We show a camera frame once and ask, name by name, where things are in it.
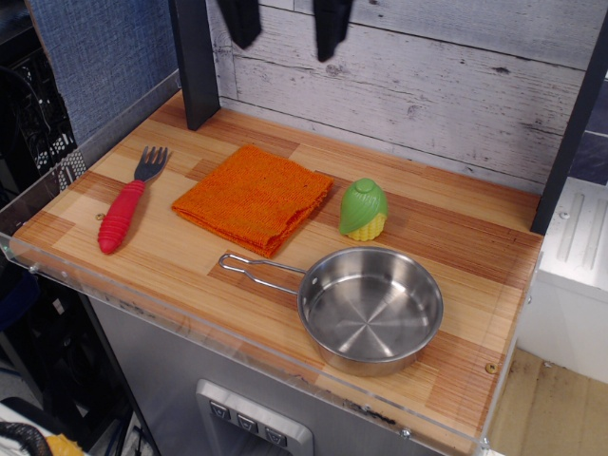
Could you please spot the dark grey post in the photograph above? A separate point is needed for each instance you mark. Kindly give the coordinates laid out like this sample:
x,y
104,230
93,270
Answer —
x,y
583,107
193,43

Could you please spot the dark grey left post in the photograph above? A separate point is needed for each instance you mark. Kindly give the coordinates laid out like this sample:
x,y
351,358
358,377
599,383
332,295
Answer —
x,y
193,43

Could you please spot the white toy sink unit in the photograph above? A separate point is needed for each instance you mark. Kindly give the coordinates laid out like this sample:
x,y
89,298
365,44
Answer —
x,y
564,320

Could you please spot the dark grey right post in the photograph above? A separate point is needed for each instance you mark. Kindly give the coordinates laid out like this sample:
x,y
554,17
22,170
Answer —
x,y
583,107

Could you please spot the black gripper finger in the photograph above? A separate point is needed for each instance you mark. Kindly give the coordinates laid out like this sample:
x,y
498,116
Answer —
x,y
242,18
331,19

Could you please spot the silver button panel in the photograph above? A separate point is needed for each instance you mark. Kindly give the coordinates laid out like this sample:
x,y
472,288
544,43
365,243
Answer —
x,y
237,425

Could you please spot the green and yellow toy corn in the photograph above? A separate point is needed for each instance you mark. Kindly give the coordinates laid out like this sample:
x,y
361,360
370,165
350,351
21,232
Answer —
x,y
364,211

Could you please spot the red handled toy fork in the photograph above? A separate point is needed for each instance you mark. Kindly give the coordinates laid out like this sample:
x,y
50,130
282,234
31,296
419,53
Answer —
x,y
116,222

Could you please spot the stainless steel pot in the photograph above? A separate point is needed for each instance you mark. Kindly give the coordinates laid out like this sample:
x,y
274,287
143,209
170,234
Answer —
x,y
368,311

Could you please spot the orange folded cloth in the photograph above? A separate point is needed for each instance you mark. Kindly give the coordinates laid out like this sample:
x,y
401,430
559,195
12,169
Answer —
x,y
255,199

